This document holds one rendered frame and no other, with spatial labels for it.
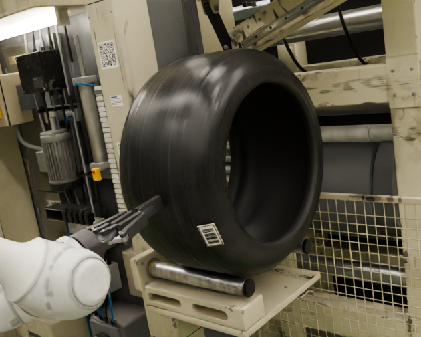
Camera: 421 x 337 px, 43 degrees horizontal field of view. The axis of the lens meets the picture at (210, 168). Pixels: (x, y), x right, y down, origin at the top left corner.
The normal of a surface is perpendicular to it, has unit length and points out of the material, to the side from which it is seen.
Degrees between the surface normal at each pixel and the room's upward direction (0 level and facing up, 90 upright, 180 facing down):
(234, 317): 90
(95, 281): 83
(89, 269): 87
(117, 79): 90
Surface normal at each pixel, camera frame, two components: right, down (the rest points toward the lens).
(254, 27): -0.64, 0.25
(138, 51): 0.75, 0.02
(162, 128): -0.63, -0.26
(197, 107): 0.07, -0.29
